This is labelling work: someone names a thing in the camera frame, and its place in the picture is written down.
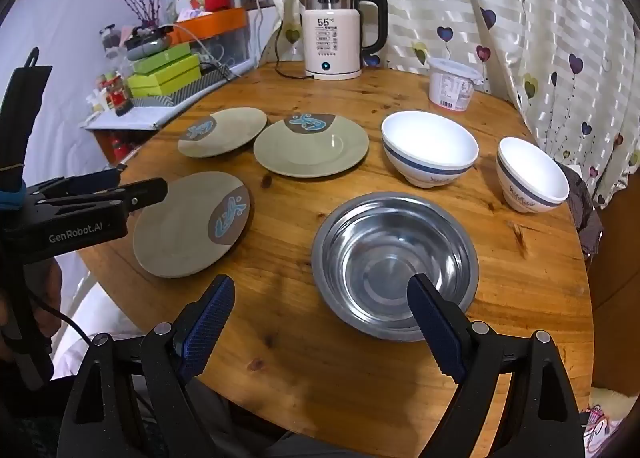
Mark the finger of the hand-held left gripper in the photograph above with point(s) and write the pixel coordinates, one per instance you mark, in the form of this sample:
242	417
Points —
75	184
145	190

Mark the pink white sneaker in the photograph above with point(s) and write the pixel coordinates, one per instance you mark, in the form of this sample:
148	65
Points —
600	425

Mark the lime green box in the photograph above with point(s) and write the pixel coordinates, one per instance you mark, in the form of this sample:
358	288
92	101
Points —
170	72
172	84

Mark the person's left forearm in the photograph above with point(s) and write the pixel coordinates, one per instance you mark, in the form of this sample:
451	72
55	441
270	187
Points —
25	423

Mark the dark green box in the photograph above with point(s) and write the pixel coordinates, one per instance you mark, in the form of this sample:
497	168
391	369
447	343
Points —
165	55

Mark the dark checked cloth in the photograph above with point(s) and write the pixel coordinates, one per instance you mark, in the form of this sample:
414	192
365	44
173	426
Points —
585	208

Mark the white electric kettle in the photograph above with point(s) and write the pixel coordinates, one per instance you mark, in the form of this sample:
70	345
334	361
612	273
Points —
330	43

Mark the small dark jar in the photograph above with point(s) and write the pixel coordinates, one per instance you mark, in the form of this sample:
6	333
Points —
111	40

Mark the orange box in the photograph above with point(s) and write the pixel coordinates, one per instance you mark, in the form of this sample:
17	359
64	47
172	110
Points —
215	23

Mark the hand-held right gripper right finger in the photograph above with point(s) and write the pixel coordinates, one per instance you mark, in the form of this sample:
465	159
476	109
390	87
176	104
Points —
435	323

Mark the small white bowl blue stripe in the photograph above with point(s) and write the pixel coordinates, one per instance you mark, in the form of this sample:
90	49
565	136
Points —
530	168

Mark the person's left hand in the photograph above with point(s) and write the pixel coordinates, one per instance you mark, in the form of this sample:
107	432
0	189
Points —
47	293

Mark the black white striped tray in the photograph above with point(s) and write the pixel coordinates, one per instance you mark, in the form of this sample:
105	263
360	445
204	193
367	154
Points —
192	87

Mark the clear plastic storage box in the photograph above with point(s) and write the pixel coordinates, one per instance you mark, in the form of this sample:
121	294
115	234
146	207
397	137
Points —
230	45

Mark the person's leg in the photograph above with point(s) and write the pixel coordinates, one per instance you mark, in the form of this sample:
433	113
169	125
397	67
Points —
250	428

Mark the white plastic tub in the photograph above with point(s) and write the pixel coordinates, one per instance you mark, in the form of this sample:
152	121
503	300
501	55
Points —
450	88

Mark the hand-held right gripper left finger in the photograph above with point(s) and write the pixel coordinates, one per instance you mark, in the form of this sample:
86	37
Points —
207	323

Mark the large white bowl blue stripe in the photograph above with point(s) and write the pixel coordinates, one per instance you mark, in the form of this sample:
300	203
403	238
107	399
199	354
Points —
425	138

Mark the grey handheld device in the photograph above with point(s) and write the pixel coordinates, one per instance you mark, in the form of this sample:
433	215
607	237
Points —
147	45

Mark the white shelf board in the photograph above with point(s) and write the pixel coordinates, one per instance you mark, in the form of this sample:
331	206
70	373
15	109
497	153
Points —
130	118

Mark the stainless steel bowl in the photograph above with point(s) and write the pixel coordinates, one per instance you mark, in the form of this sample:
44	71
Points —
380	248

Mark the green plate with blue print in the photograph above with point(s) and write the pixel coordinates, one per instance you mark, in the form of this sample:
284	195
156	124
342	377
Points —
175	233
235	130
310	153

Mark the brown wooden panel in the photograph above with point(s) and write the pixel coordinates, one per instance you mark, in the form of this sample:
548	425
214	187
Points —
615	288

